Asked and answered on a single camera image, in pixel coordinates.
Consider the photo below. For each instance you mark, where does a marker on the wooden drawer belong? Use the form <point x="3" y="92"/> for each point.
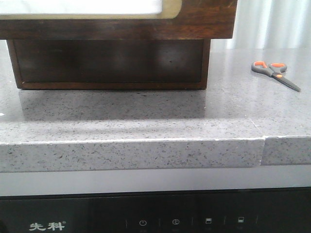
<point x="197" y="19"/>
<point x="110" y="61"/>

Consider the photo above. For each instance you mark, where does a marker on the grey orange scissors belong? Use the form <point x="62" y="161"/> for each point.
<point x="275" y="71"/>

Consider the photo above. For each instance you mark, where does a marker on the white gold drawer handle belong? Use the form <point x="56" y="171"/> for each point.
<point x="89" y="9"/>

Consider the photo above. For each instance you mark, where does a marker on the dark wooden drawer cabinet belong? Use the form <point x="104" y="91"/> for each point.
<point x="201" y="84"/>

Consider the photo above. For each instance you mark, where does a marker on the white pleated curtain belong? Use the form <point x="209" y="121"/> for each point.
<point x="264" y="24"/>

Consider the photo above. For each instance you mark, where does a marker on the black appliance control panel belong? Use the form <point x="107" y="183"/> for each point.
<point x="269" y="210"/>

